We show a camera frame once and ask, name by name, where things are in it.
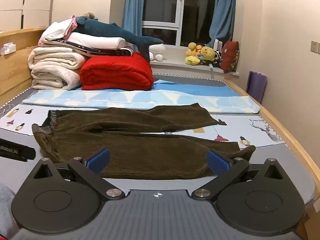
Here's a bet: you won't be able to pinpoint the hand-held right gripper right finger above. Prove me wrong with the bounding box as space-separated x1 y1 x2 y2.
191 149 285 201

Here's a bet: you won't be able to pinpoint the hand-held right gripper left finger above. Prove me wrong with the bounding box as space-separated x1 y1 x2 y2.
32 148 126 201

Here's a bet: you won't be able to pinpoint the olive corduroy pants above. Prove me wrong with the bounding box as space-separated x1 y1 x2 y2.
32 102 256 180

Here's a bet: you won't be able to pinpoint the grey fleece clothing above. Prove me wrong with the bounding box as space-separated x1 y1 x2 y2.
0 182 19 238

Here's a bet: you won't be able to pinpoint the light blue patterned blanket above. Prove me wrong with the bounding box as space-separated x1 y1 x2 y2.
22 79 261 114

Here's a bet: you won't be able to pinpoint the red folded blanket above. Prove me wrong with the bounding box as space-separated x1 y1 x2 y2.
80 51 154 91

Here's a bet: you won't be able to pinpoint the purple box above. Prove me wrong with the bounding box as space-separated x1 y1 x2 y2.
246 71 268 104

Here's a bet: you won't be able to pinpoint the cream fleece folded blanket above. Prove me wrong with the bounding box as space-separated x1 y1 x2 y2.
27 45 88 90

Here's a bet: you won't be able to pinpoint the tissue box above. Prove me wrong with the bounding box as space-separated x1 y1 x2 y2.
0 43 17 56

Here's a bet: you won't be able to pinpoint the black and white striped plush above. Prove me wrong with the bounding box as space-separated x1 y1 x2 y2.
212 50 223 67

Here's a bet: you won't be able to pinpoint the navy trimmed white sheet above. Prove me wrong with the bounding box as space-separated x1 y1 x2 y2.
39 39 134 57

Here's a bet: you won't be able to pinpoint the red patterned cushion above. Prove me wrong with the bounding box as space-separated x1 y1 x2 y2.
220 41 240 74

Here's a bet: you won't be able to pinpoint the yellow bear plush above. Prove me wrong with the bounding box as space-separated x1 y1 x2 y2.
199 46 217 62

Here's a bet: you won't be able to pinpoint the yellow duck plush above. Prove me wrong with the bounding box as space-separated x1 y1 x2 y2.
185 42 203 66

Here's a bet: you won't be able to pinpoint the white pillow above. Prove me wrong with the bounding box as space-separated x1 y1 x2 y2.
67 32 126 50

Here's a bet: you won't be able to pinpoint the white plush toy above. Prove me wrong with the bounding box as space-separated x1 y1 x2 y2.
149 43 167 62

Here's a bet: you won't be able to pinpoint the white pink-edged blanket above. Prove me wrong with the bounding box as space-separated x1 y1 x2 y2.
39 15 78 43

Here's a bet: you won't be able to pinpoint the blue shark plush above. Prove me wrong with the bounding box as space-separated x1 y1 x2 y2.
72 16 164 62

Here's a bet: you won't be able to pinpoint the white wardrobe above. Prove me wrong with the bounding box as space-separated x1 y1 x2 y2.
0 0 55 32

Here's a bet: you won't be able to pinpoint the blue curtain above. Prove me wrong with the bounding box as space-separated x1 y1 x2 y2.
122 0 143 37
209 0 237 47

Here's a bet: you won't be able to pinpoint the white framed window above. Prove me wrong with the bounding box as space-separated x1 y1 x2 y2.
141 0 218 48

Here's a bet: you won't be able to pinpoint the white cable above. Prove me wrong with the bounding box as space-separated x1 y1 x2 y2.
0 102 19 118

